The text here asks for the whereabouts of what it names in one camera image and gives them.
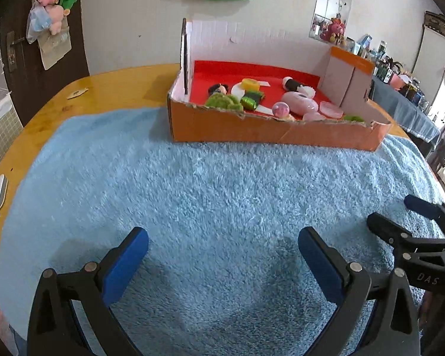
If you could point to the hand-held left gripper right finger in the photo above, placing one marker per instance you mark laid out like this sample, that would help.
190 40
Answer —
319 263

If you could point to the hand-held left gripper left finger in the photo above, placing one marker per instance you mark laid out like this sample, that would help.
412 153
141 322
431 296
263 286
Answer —
126 263

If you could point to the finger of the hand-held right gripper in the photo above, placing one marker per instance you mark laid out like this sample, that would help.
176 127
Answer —
385 226
421 204

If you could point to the small green knitted toy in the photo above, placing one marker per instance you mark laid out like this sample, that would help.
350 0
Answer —
352 118

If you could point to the pink handheld device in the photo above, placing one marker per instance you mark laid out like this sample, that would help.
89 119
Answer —
300 103

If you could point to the orange cardboard box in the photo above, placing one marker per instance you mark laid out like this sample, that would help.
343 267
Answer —
244 129

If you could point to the black and white plush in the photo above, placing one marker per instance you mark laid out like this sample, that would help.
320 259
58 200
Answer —
293 83

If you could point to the green black roll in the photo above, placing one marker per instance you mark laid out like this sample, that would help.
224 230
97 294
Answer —
252 101

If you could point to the large green knitted toy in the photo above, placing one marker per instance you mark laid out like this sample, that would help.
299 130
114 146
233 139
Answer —
222 102

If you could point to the black-haired doll figure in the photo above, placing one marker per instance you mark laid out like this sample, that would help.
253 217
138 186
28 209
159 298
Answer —
218 89

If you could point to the grey cloth covered side table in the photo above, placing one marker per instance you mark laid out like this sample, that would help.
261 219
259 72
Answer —
404 111

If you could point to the blue fleece blanket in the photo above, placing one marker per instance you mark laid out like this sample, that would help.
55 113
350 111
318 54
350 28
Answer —
207 193

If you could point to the blue denim clothing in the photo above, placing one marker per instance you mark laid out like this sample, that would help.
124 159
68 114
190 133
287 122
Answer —
20 343

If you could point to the pink cloth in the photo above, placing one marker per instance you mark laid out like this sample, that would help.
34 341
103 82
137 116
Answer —
0 319

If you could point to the small table sticker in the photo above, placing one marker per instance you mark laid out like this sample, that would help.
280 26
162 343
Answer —
76 93

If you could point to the pink dragon plush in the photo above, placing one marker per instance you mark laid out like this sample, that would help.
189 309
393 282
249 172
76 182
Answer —
333 29

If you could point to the dark brown door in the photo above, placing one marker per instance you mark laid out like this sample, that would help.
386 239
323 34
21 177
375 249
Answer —
70 59

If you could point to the clear plastic bag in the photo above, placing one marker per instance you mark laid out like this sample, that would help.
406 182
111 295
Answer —
35 26

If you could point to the wall mirror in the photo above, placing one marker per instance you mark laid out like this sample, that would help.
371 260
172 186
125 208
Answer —
332 0

